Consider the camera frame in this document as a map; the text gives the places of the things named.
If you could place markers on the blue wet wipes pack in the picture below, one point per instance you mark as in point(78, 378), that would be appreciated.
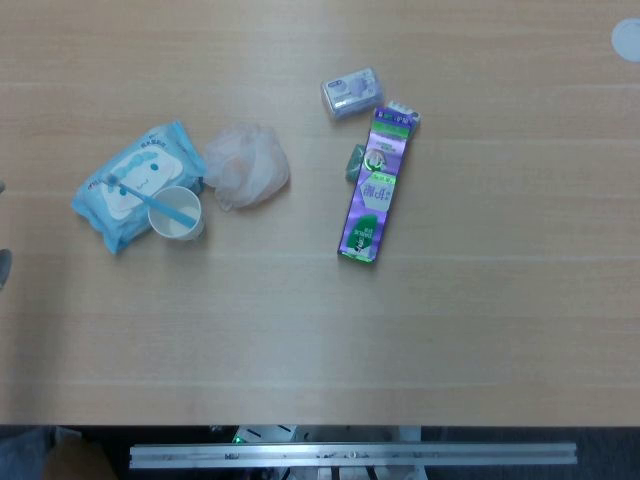
point(97, 202)

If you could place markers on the aluminium profile rail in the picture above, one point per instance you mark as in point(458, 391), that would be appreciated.
point(350, 455)

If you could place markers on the white paper cup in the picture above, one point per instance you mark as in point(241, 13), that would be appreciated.
point(172, 229)

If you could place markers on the clear plastic floss pick box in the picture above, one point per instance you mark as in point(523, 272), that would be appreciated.
point(350, 92)

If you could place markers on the pale pink bath pouf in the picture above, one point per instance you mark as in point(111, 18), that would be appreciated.
point(250, 165)

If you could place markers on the small green packet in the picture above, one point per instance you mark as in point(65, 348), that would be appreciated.
point(354, 165)

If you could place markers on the purple toothpaste box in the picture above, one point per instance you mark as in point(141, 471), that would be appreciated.
point(375, 200)

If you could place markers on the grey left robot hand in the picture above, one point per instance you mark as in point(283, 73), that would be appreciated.
point(4, 267)

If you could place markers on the blue toothbrush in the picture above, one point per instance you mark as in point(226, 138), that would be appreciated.
point(150, 200)

